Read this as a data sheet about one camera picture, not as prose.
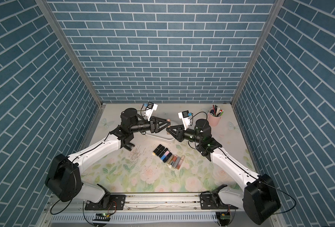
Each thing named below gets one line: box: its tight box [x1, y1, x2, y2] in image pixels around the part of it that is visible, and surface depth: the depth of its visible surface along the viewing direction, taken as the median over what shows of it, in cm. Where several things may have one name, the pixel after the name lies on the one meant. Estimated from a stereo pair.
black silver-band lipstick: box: [155, 146, 166, 157], surface depth 93 cm
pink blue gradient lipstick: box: [160, 150, 170, 161], surface depth 91 cm
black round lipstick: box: [162, 152, 173, 163], surface depth 91 cm
